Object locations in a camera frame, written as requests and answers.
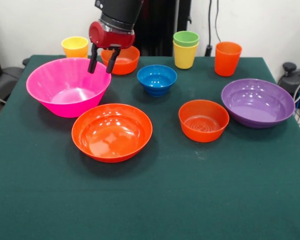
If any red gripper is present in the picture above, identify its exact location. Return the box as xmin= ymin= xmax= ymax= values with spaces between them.
xmin=87 ymin=20 xmax=136 ymax=75

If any small orange plastic bowl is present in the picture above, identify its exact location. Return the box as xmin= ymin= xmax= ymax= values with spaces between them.
xmin=100 ymin=45 xmax=141 ymax=76
xmin=178 ymin=99 xmax=230 ymax=144

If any large pink plastic bowl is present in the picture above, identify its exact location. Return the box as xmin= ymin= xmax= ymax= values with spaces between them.
xmin=25 ymin=57 xmax=113 ymax=119

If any blue plastic bowl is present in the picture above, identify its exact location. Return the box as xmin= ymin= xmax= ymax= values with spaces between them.
xmin=136 ymin=64 xmax=178 ymax=98

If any yellow plastic cup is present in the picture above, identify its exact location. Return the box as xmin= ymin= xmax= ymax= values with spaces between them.
xmin=173 ymin=40 xmax=200 ymax=70
xmin=60 ymin=36 xmax=89 ymax=52

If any green plastic cup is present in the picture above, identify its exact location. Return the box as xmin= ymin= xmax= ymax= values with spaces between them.
xmin=172 ymin=30 xmax=201 ymax=48

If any light orange plastic cup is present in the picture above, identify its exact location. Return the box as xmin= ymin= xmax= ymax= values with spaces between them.
xmin=63 ymin=47 xmax=89 ymax=59

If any large orange plastic bowl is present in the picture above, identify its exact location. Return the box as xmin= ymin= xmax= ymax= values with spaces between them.
xmin=71 ymin=103 xmax=154 ymax=164

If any black stand base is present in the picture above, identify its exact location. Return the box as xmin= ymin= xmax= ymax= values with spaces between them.
xmin=0 ymin=57 xmax=31 ymax=103
xmin=276 ymin=62 xmax=300 ymax=111

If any dark green tablecloth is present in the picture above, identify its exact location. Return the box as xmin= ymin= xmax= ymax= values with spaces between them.
xmin=0 ymin=54 xmax=300 ymax=240

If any purple plastic bowl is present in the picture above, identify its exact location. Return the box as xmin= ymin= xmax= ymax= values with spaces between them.
xmin=220 ymin=78 xmax=296 ymax=130

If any thick black cable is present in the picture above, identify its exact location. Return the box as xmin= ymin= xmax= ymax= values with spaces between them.
xmin=205 ymin=0 xmax=214 ymax=57

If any thin black cable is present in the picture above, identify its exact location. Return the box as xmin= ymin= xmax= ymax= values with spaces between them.
xmin=214 ymin=0 xmax=223 ymax=43

